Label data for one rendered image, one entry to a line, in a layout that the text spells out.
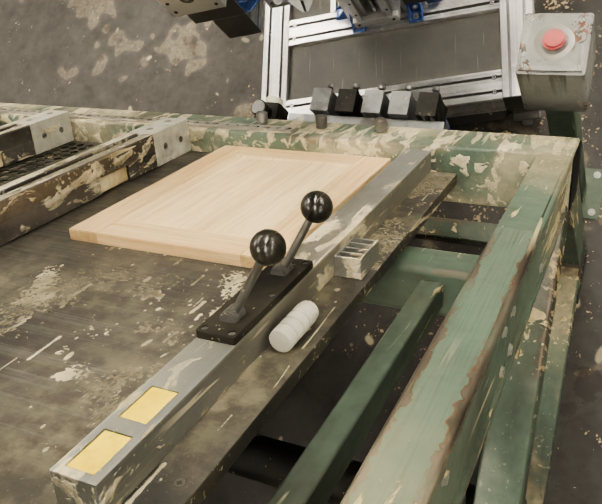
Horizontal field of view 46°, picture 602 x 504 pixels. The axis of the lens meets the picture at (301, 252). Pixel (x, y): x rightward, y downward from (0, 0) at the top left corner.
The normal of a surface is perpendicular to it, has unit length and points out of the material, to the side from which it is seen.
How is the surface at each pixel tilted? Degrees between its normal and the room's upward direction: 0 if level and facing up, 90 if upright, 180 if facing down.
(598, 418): 0
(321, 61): 0
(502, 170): 36
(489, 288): 54
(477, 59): 0
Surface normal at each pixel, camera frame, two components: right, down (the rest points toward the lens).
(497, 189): -0.43, 0.40
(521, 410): -0.38, -0.22
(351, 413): -0.06, -0.91
